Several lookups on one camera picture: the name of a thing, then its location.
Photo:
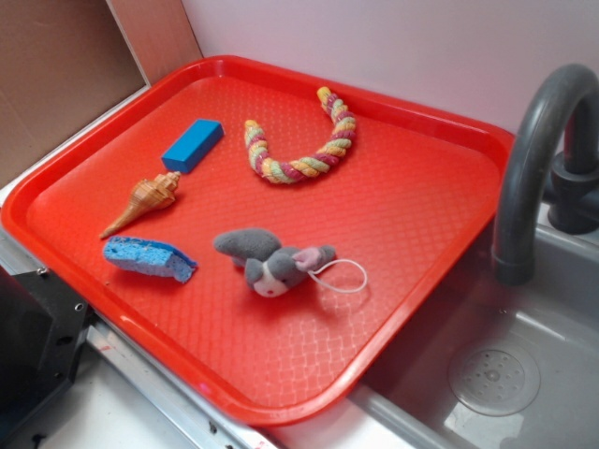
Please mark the blue rectangular block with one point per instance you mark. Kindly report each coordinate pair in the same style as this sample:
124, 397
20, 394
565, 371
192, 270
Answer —
192, 145

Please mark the red plastic tray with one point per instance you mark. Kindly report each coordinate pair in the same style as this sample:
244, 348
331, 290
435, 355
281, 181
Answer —
413, 192

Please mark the grey plush mouse toy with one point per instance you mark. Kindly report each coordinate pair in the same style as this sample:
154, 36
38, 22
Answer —
271, 269

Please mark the orange spiral seashell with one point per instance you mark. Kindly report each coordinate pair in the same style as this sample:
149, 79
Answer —
147, 196

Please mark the blue sponge piece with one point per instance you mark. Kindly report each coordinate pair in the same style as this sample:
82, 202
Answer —
149, 257

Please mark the grey plastic sink basin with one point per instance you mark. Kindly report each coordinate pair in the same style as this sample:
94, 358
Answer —
485, 365

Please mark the grey curved faucet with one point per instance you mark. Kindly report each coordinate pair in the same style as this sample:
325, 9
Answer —
554, 159

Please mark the brown cardboard panel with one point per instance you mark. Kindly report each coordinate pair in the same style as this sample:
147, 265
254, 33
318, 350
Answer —
65, 64

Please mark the multicolour twisted rope toy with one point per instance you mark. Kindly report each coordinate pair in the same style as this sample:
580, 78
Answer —
306, 168

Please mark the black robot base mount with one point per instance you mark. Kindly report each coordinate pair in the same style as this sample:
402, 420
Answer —
43, 326

